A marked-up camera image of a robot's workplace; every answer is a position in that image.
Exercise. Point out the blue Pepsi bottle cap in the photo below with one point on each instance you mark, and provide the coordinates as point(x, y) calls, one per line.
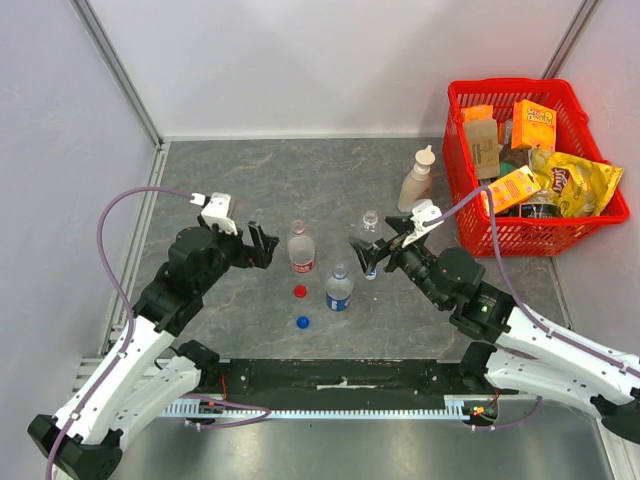
point(303, 322)

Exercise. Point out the orange Sugar Daddy box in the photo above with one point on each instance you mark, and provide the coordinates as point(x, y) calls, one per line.
point(533, 126)

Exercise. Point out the red plastic basket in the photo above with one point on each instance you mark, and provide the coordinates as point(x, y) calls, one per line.
point(519, 236)

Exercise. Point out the orange snack box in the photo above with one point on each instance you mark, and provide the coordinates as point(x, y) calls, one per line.
point(510, 190)

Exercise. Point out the brown cardboard box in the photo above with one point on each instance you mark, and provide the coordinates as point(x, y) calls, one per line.
point(482, 139)

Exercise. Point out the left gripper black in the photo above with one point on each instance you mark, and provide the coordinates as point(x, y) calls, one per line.
point(264, 242)

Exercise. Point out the yellow Lays chip bag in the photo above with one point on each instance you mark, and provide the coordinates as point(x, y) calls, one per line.
point(578, 186)

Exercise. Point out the Pepsi bottle blue label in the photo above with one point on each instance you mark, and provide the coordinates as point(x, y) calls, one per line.
point(338, 288)

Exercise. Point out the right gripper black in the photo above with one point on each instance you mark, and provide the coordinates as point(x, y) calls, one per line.
point(392, 247)

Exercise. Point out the aluminium frame rail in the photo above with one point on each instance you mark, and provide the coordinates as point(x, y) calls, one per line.
point(107, 51)

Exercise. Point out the dark jar in basket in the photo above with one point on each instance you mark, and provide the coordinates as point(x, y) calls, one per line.
point(539, 206)

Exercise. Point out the clear Pocari Sweat bottle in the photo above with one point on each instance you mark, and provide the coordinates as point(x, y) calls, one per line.
point(369, 227)

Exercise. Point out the beige nozzle bottle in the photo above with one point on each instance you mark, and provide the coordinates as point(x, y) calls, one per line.
point(418, 181)

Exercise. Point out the red bottle cap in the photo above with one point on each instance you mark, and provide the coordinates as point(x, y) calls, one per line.
point(300, 291)

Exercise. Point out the red label water bottle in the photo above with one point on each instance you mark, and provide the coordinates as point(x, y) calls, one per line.
point(301, 248)

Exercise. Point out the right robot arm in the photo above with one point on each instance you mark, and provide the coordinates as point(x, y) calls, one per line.
point(513, 348)

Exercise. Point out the small orange box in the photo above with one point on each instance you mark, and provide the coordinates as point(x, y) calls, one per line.
point(477, 113)

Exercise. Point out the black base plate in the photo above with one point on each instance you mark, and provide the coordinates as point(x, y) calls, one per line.
point(340, 383)

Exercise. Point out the slotted cable duct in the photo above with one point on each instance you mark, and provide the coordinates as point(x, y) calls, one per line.
point(193, 409)

